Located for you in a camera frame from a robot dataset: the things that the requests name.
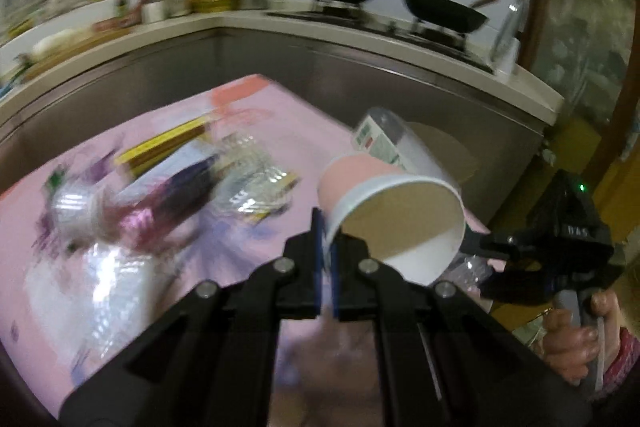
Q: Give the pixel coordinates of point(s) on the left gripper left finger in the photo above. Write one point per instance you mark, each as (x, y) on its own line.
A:
(288, 287)

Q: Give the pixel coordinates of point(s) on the right hand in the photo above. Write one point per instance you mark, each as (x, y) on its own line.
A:
(568, 349)

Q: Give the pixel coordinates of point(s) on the pink paper cup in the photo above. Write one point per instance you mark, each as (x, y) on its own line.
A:
(413, 223)

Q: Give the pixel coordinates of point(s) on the clear plastic bag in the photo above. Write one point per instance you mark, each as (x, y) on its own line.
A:
(94, 301)

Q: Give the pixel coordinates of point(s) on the grey kitchen cabinets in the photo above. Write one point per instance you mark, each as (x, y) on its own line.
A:
(500, 123)

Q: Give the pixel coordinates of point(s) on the black wok with handle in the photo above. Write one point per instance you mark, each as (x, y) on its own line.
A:
(460, 18)

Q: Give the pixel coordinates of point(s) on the yellow cardboard box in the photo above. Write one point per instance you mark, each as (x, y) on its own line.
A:
(141, 158)

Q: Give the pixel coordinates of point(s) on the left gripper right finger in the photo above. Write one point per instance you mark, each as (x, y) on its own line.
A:
(363, 288)

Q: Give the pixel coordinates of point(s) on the gas stove top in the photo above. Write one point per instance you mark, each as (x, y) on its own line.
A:
(439, 40)

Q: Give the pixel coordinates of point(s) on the white yogurt cup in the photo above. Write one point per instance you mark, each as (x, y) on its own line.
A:
(83, 212)

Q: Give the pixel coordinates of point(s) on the glass pot lid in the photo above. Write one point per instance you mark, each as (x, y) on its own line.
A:
(512, 25)

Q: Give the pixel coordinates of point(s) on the yellow snack packet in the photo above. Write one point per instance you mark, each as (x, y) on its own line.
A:
(251, 184)

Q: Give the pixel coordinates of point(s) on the dark purple snack wrapper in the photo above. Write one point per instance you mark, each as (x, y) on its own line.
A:
(146, 223)

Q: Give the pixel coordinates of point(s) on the pink floral tablecloth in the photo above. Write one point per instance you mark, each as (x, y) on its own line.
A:
(197, 364)

